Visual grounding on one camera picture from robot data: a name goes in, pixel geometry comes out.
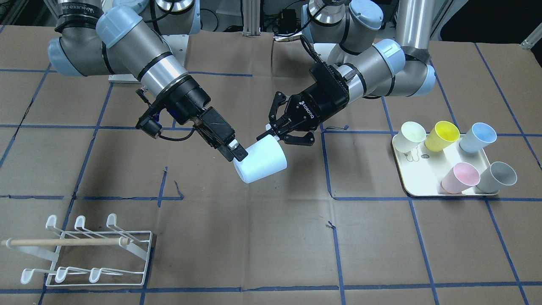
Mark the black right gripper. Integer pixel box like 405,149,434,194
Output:
159,75,248,162

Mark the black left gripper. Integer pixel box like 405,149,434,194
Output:
268,64,350,146

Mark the light blue cup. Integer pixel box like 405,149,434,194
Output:
233,135,287,183

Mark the pale green cup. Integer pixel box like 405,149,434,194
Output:
393,121,426,154

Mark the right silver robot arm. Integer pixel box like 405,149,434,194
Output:
48,0,248,161

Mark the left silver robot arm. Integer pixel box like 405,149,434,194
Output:
257,0,436,146

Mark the yellow cup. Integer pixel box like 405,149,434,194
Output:
425,120,460,152

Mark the pink cup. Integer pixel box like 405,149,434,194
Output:
441,162,481,194

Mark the grey cup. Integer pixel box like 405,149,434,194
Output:
476,161,517,193

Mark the black power adapter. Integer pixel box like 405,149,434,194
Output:
277,8,298,33

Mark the cream plastic tray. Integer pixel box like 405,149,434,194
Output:
391,136,490,197

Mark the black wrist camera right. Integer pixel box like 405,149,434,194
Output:
135,108,162,139

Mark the aluminium frame post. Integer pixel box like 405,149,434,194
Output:
241,0,262,37

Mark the white wire cup rack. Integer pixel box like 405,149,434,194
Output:
1,213,153,287

